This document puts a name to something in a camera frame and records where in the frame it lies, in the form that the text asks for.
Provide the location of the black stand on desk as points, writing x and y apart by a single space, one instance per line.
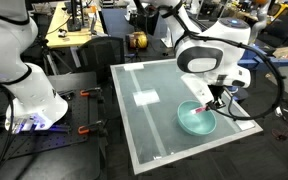
74 20

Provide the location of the black office chair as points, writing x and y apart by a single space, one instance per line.
100 56

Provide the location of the tan cardboard piece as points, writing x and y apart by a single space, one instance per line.
287 52

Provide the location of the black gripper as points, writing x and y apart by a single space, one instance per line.
216 91

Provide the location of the green bowl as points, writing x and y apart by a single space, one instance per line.
194 125

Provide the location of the black tripod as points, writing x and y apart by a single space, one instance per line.
49 56

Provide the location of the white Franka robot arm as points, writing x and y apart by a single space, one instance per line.
214 40

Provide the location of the white robot arm grey joints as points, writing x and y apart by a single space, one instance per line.
260 20

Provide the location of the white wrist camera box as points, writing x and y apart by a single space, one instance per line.
197 87

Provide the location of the white power adapter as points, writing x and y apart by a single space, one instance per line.
277 111

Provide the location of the wooden desk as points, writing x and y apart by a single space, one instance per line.
64 33

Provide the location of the small black clamp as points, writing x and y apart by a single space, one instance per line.
66 95

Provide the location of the black perforated breadboard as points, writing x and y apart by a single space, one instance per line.
50 146

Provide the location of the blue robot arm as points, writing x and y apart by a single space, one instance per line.
284 61

